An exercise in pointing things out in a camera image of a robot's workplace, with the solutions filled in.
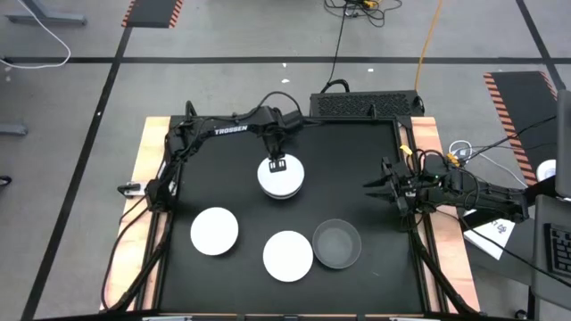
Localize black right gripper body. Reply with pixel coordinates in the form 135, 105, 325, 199
381, 155, 424, 217

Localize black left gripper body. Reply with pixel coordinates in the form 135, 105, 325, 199
261, 126, 290, 161

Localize white bowl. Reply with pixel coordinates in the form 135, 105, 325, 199
261, 229, 315, 284
189, 206, 240, 257
256, 153, 306, 197

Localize light grey bowl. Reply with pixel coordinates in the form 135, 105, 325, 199
260, 185, 303, 201

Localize dark grey bowl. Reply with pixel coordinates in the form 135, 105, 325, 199
311, 218, 363, 270

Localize black computer case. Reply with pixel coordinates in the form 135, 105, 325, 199
310, 90, 426, 118

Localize white paper sheet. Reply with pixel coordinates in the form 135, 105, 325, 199
463, 209, 518, 262

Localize hazard-striped black floor mat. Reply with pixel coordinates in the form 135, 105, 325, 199
483, 70, 559, 187
121, 0, 185, 29

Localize white cup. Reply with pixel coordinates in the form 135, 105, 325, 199
536, 159, 559, 183

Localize grey desk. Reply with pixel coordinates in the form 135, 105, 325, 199
530, 193, 571, 321

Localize grey monitor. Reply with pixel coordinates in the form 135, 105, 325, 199
555, 88, 571, 200

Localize black keyboard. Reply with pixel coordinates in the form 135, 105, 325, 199
544, 224, 571, 278

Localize grey metal stand foot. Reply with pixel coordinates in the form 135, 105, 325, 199
5, 0, 88, 26
0, 123, 29, 137

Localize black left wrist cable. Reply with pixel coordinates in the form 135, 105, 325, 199
260, 90, 305, 118

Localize white cable coil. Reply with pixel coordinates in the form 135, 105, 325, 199
448, 139, 530, 188

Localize black aluminium table frame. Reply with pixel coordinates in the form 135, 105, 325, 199
100, 100, 482, 321

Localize black computer cable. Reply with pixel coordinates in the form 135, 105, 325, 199
319, 8, 352, 95

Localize thin black cable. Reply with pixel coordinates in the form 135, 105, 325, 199
466, 115, 559, 161

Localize yellow floor cable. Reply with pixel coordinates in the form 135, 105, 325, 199
414, 0, 446, 92

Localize tangled black cables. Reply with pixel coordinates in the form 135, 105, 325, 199
324, 0, 403, 29

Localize white floor cable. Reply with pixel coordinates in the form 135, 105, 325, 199
0, 0, 73, 70

